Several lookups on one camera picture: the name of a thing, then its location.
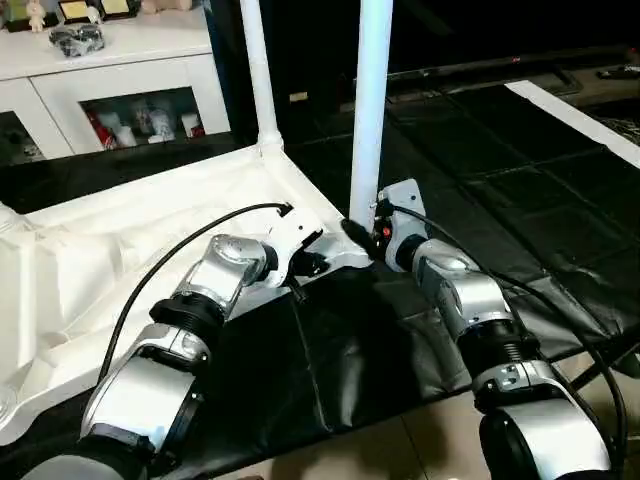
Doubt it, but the white plastic table leg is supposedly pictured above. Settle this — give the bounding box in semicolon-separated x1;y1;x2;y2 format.
348;0;396;229
238;0;288;153

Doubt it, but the white plastic table top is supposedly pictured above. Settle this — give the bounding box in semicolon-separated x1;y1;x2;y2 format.
0;140;377;447

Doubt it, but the black work mat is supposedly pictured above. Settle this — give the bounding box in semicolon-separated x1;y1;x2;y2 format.
0;80;640;476

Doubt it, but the crumpled black plastic sheet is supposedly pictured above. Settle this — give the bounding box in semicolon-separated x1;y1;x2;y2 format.
300;85;640;401

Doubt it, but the dark low furniture silver edge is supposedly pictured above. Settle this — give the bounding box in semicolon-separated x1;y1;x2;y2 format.
385;44;640;97

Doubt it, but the white cabinet with glass doors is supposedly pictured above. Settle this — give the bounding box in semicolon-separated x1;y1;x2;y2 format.
0;0;233;167

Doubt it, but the black remote control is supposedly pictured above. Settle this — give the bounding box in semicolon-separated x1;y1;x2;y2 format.
598;66;640;82

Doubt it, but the grey bundle of small items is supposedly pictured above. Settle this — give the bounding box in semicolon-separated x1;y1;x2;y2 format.
50;22;107;57

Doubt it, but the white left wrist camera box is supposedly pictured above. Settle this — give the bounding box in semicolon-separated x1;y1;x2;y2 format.
264;207;327;283

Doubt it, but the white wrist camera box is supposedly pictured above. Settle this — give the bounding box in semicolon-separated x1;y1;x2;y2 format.
375;178;427;243
264;207;327;283

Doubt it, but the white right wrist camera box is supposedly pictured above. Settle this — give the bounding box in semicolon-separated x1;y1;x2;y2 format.
375;178;427;243

